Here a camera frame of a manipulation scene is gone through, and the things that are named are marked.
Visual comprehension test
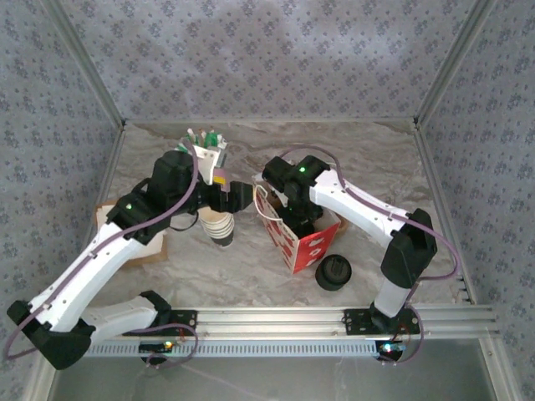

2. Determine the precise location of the red white paper gift bag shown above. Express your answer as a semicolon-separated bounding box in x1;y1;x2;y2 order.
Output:
252;173;342;276

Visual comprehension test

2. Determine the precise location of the striped paper cup stack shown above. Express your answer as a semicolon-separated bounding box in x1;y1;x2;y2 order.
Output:
200;211;237;248

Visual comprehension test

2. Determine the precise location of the black cup lid stack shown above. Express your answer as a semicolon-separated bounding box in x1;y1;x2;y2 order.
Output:
314;253;353;292

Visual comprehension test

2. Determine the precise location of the right controller board with light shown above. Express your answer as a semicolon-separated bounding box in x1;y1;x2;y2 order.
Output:
374;340;407;361

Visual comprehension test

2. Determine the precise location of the controller board with light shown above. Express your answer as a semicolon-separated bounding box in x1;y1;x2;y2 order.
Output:
374;340;407;361
139;341;176;353

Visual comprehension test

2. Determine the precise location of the left controller board with light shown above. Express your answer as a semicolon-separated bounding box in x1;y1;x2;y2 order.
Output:
139;341;176;353

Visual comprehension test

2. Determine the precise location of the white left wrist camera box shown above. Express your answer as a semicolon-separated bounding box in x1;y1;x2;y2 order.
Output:
191;144;230;185

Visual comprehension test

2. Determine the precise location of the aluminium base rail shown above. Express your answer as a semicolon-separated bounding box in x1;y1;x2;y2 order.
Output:
44;304;502;338

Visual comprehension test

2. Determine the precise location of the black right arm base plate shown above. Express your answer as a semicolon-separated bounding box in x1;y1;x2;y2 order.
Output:
342;307;421;336

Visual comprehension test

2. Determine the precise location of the grey slotted cable duct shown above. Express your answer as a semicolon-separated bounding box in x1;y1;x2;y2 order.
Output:
83;338;382;358

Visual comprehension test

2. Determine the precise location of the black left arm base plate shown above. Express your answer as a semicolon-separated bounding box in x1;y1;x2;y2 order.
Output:
121;309;198;338

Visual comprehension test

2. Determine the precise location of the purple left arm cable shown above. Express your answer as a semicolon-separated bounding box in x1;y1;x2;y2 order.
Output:
3;144;201;371

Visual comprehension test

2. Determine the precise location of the aluminium corner post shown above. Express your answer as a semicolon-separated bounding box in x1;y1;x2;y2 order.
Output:
41;0;128;129
413;0;497;126

